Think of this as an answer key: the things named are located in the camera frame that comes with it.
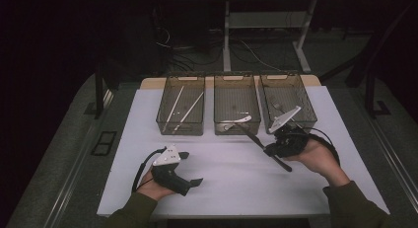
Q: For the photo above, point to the white table cover sheet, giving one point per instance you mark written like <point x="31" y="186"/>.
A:
<point x="230" y="188"/>

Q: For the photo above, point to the person's right hand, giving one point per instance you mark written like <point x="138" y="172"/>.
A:
<point x="317" y="159"/>

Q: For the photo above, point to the black metal stand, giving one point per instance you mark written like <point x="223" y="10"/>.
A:
<point x="369" y="86"/>
<point x="98" y="90"/>

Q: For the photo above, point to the white chopstick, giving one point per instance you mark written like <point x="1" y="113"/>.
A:
<point x="189" y="111"/>
<point x="174" y="108"/>

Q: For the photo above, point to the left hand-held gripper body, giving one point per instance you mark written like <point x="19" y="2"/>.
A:
<point x="169" y="177"/>

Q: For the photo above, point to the smoky transparent plastic bin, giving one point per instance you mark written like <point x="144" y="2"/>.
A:
<point x="305" y="103"/>
<point x="236" y="96"/>
<point x="194" y="86"/>

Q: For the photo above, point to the steel table knife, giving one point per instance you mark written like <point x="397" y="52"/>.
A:
<point x="253" y="139"/>

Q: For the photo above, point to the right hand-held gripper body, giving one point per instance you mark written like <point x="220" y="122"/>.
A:
<point x="291" y="142"/>

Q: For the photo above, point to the white metal desk frame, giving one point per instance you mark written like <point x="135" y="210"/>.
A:
<point x="226" y="40"/>

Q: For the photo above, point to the person's left hand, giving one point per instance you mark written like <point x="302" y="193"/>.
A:
<point x="153" y="188"/>

